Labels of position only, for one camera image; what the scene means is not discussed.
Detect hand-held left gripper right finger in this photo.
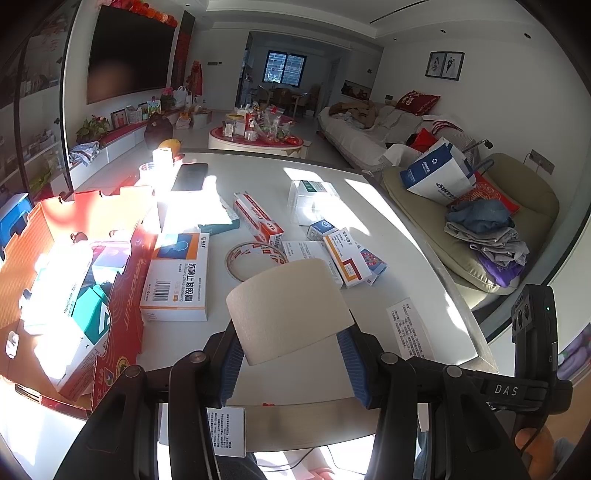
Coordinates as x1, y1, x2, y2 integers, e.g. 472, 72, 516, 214
336, 323, 517, 480

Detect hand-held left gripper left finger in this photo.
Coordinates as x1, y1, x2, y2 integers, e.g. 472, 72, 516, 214
53, 330, 245, 480

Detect beige paper tape roll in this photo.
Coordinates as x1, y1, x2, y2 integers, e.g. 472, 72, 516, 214
226, 258, 354, 367

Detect orange white medicine box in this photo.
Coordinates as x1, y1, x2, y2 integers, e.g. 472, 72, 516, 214
322, 227, 374, 289

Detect red cardboard box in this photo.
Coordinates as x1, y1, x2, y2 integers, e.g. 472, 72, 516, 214
0, 185, 160, 411

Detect small teal white box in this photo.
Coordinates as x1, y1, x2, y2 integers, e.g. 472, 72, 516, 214
71, 282, 114, 346

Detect long white medicine box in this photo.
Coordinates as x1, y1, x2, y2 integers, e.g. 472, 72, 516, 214
23, 249, 95, 335

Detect person's right hand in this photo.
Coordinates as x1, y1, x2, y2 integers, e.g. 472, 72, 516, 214
514, 424, 557, 467

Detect purple printed package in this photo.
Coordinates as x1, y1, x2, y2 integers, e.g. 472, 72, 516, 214
556, 323, 591, 384

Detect white printed leaflet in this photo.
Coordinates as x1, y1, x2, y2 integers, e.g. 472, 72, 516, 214
387, 298, 435, 363
159, 406, 245, 457

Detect purple folded cloth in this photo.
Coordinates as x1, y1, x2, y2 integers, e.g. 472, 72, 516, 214
475, 256, 527, 289

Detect grey folded clothes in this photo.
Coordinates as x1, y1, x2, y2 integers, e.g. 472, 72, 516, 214
445, 222, 529, 266

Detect orange blue medicine box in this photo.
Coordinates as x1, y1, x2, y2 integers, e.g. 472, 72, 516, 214
139, 233, 211, 322

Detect person's pink clothing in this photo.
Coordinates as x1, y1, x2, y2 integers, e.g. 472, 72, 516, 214
256, 450, 370, 480

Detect person's jeans leg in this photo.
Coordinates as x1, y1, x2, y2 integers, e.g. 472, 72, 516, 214
414, 429, 444, 480

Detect clear tape roll red print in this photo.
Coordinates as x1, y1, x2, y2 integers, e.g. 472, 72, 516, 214
225, 241, 289, 283

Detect blue folded cloth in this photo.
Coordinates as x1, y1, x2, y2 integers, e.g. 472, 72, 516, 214
445, 199, 515, 234

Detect olive green sofa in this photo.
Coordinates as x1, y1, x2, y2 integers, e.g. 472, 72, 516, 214
381, 153, 560, 296

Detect red embroidered cushion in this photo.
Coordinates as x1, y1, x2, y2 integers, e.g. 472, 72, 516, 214
455, 172, 520, 215

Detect blue white cream box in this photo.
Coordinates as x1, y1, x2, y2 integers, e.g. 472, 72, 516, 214
307, 219, 387, 285

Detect teal white medicine box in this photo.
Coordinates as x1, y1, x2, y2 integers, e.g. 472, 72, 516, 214
157, 191, 241, 236

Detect red white cream box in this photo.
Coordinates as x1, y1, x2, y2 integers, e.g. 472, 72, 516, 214
232, 191, 284, 250

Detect clear plastic box green label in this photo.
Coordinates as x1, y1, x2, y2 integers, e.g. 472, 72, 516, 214
288, 179, 342, 227

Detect white blue paper bag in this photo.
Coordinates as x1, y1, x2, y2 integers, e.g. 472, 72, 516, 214
399, 137, 495, 206

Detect black phone red case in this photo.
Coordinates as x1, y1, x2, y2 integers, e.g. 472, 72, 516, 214
170, 162, 209, 192

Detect white paper roll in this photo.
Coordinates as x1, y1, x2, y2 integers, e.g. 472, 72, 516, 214
152, 148, 176, 185

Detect red paper bag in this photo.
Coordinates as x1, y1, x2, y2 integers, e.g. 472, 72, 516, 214
410, 128, 437, 153

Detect white long sofa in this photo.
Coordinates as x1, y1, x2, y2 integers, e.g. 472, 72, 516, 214
316, 104, 444, 169

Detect round red-topped coffee table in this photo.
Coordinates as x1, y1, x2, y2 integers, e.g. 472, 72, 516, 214
209, 124, 305, 155

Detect grey blanket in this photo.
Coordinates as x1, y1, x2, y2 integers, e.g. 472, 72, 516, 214
374, 108, 435, 144

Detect cluster of bottles and packets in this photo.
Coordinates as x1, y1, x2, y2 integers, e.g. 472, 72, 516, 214
222, 106, 296, 141

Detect maroon bag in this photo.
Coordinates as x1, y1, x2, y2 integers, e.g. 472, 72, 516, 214
144, 113, 172, 149

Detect brown clothes heap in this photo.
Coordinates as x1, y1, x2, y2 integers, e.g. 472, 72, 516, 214
329, 100, 384, 127

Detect white gift bag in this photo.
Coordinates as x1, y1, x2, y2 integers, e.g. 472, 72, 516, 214
175, 105, 213, 130

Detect red printed pillow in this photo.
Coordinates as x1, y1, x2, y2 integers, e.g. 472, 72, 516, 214
394, 91, 441, 114

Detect white TV stand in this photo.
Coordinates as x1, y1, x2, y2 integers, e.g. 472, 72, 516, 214
51, 108, 185, 195

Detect blue striped cloth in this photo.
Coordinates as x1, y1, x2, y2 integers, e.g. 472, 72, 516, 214
68, 142, 101, 166

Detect blue plastic stool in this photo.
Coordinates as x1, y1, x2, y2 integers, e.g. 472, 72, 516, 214
0, 194, 35, 250

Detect group of green packets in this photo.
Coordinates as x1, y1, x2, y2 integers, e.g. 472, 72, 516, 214
127, 99, 162, 121

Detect dining table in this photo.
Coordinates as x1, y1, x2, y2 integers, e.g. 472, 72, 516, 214
286, 91, 311, 116

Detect dark landscape picture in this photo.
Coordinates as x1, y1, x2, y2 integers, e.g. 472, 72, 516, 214
342, 80, 372, 100

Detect green potted plant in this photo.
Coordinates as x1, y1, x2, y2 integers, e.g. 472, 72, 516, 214
75, 115, 112, 144

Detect dark window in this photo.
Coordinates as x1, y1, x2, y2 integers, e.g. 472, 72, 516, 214
263, 52, 305, 86

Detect red vertical banner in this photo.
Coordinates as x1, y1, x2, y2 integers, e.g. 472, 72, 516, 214
174, 10, 197, 90

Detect black television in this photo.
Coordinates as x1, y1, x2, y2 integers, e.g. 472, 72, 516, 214
87, 6, 178, 106

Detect glass display cabinet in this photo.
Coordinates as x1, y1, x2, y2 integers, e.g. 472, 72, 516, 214
0, 0, 93, 204

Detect red flower garland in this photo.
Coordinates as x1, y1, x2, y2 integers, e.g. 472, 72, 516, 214
99, 0, 178, 28

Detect silver wall socket panel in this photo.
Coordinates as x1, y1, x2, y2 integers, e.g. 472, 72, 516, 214
526, 150, 555, 174

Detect framed wall photos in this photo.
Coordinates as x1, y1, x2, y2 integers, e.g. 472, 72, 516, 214
426, 51, 464, 81

